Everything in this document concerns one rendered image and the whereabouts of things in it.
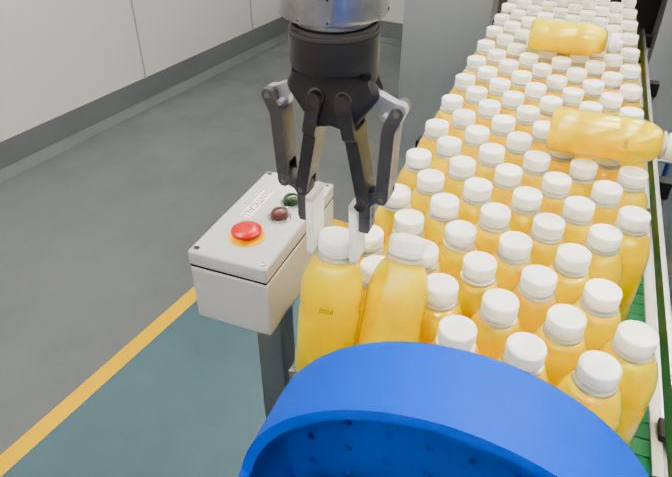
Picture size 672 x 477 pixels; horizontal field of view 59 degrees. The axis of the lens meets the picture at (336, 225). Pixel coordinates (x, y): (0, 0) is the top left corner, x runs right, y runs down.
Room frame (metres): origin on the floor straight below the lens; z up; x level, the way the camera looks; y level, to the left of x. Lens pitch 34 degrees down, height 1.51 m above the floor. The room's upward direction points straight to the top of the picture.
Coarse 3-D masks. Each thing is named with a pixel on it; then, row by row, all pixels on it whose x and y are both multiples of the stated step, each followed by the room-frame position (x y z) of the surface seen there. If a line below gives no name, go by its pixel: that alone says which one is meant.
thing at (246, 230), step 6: (240, 222) 0.58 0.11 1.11; (246, 222) 0.58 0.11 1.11; (252, 222) 0.58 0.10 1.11; (234, 228) 0.57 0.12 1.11; (240, 228) 0.57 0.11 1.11; (246, 228) 0.57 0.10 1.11; (252, 228) 0.57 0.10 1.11; (258, 228) 0.57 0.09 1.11; (234, 234) 0.56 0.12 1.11; (240, 234) 0.56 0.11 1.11; (246, 234) 0.56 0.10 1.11; (252, 234) 0.56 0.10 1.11; (258, 234) 0.56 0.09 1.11; (246, 240) 0.56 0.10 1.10
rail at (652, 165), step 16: (640, 48) 1.70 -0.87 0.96; (656, 160) 0.98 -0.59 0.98; (656, 176) 0.92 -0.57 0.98; (656, 192) 0.87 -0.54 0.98; (656, 208) 0.82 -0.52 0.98; (656, 224) 0.78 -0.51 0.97; (656, 240) 0.75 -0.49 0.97; (656, 256) 0.71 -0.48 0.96; (656, 272) 0.68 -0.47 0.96; (656, 288) 0.65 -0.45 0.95
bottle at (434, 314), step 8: (456, 304) 0.50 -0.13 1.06; (432, 312) 0.49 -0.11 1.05; (440, 312) 0.49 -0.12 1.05; (448, 312) 0.49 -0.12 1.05; (456, 312) 0.50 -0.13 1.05; (424, 320) 0.49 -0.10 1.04; (432, 320) 0.49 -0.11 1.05; (440, 320) 0.49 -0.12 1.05; (424, 328) 0.49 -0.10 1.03; (432, 328) 0.48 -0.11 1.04; (424, 336) 0.48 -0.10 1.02; (432, 336) 0.48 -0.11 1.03
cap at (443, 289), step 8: (432, 280) 0.52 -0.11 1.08; (440, 280) 0.52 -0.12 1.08; (448, 280) 0.52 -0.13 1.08; (456, 280) 0.52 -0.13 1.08; (432, 288) 0.50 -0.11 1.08; (440, 288) 0.50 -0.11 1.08; (448, 288) 0.50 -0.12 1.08; (456, 288) 0.50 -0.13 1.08; (432, 296) 0.50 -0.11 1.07; (440, 296) 0.49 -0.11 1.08; (448, 296) 0.49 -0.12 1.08; (456, 296) 0.50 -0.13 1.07; (432, 304) 0.50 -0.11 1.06; (440, 304) 0.49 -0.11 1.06; (448, 304) 0.49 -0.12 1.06
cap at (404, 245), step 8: (392, 240) 0.51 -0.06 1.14; (400, 240) 0.51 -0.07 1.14; (408, 240) 0.51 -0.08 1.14; (416, 240) 0.51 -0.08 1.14; (424, 240) 0.52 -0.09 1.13; (392, 248) 0.51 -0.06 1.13; (400, 248) 0.50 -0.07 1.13; (408, 248) 0.50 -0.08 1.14; (416, 248) 0.50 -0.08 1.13; (424, 248) 0.51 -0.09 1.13; (400, 256) 0.50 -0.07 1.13; (408, 256) 0.50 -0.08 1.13; (416, 256) 0.50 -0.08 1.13
